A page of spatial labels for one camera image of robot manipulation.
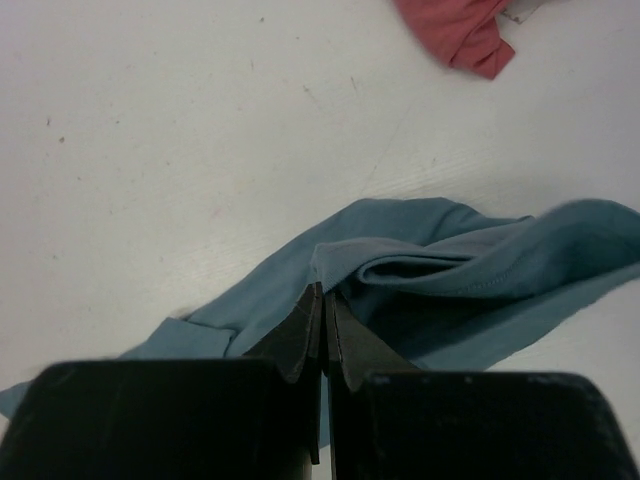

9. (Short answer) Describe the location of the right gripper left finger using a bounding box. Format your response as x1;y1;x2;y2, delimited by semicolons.
1;284;323;479

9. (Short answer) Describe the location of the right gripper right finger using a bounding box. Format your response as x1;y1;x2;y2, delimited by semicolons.
325;294;639;479

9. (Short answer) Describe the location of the blue t shirt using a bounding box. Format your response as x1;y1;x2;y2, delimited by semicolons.
0;196;640;449

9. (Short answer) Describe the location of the pink folded t shirt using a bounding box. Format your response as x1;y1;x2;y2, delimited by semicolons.
393;0;515;80

